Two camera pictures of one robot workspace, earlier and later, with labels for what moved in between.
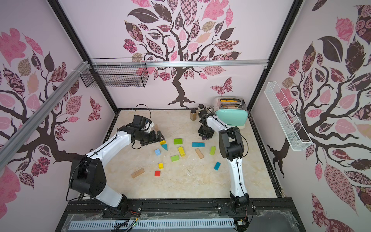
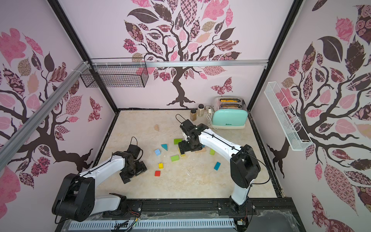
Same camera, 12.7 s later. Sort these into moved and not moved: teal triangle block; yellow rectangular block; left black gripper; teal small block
Moved: left black gripper
Not moved: yellow rectangular block; teal small block; teal triangle block
